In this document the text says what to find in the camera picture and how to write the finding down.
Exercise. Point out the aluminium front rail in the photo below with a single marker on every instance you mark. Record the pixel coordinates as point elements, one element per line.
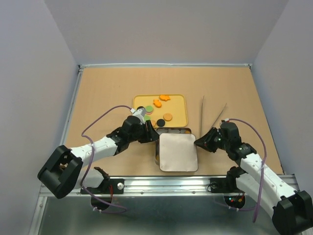
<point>159,186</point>

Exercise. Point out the gold tin lid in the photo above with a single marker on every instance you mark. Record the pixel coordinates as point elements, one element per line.
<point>181,157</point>

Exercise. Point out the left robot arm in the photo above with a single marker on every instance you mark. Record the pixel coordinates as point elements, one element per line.
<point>62,172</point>

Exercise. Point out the orange fish cookie upper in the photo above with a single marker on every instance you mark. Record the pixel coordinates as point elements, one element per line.
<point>157,103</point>

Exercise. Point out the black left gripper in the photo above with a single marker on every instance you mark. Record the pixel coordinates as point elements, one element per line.
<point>150,135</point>

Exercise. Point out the orange fish cookie top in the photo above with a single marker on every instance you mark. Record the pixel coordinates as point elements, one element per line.
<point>164,97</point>

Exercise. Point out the gold square cookie tin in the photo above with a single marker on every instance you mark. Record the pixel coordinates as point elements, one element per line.
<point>170,134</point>

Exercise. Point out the yellow cookie tray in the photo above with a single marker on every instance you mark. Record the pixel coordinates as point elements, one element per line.
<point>176,106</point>

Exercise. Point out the orange fish cookie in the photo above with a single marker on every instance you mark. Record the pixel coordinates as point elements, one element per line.
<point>164,97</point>
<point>157,103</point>

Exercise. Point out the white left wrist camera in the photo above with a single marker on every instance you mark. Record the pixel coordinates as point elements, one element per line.
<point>138,113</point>

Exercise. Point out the metal serving tongs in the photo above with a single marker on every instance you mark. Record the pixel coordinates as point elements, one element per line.
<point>209,114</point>

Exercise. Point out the dotted round biscuit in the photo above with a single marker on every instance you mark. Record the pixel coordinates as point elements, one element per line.
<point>167,116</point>

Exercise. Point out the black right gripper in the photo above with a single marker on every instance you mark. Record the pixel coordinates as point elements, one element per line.
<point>205,142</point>

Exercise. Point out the green sandwich cookie upper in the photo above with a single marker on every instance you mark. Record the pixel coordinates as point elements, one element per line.
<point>149,109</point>

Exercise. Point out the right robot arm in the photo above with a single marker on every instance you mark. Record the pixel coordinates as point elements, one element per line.
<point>290,210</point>

